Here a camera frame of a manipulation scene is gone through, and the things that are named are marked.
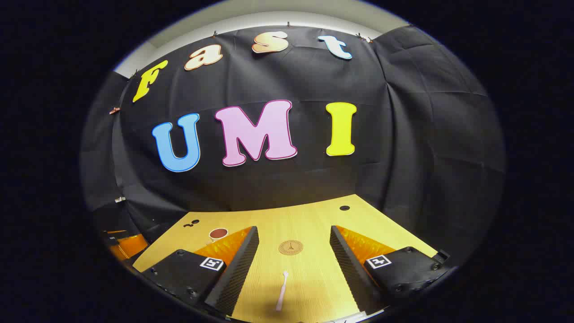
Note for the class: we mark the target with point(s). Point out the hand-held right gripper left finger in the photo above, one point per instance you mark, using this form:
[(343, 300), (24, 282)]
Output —
[(237, 273)]

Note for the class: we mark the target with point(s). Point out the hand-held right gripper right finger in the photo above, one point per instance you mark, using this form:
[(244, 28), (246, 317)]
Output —
[(352, 273)]

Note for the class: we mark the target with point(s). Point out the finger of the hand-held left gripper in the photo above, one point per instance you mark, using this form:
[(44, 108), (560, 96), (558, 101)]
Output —
[(130, 246)]

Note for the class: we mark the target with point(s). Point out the beige cup with maroon inside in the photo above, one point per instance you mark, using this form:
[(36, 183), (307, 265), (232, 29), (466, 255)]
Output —
[(218, 235)]

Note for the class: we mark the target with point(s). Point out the white toothbrush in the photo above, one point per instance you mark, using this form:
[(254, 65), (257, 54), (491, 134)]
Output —
[(282, 291)]

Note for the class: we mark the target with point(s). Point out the round cork coaster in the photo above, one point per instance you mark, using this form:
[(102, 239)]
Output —
[(290, 247)]

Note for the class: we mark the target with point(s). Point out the light wooden desktop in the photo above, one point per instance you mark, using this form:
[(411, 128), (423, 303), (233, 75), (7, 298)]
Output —
[(309, 224)]

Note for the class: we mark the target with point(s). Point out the small copper cloth clip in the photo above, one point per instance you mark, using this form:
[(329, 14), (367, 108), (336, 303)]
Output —
[(114, 110)]

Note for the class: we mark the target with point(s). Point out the black desk edge bracket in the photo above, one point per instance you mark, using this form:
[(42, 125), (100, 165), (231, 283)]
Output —
[(441, 256)]

